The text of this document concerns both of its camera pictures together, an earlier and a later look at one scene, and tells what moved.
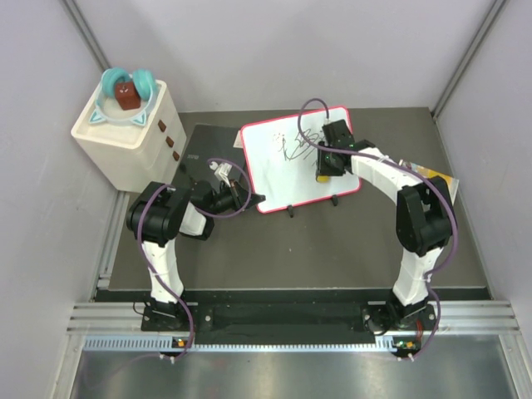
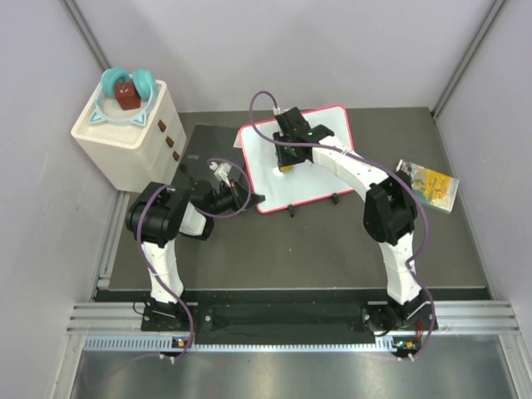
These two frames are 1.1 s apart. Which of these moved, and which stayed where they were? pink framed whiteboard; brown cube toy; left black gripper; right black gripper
Moved: right black gripper
Stayed: pink framed whiteboard; brown cube toy; left black gripper
